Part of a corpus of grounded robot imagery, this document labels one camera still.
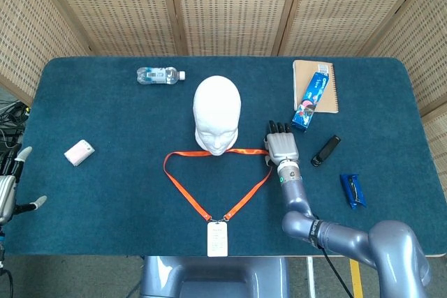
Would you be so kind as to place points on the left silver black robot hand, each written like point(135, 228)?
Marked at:
point(7, 190)

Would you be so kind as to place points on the woven bamboo screen panel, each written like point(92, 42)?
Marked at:
point(426, 50)
point(349, 8)
point(438, 137)
point(21, 33)
point(230, 8)
point(115, 8)

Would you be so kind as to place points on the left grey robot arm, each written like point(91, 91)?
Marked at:
point(1, 242)

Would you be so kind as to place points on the clear plastic water bottle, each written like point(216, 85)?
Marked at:
point(157, 75)

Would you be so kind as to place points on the grey robot torso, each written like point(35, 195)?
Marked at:
point(213, 277)

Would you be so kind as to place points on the white mannequin head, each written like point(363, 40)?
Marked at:
point(216, 109)

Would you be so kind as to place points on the brown spiral notebook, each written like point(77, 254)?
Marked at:
point(302, 81)

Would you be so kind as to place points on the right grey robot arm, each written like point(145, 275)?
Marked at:
point(349, 238)

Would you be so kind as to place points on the white badge card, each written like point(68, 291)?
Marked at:
point(217, 240)

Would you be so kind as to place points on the black stapler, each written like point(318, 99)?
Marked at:
point(325, 151)

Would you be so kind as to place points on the white table leg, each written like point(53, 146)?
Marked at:
point(311, 277)

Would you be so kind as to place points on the dark blue snack packet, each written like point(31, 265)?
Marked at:
point(352, 191)

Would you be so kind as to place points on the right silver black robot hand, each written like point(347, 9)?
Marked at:
point(283, 146)

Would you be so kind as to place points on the blue cookie box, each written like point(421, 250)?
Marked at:
point(311, 102)

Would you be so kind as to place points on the white pink tissue pack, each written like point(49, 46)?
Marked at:
point(79, 152)

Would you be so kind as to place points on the blue carpet table cover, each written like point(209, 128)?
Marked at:
point(122, 190)

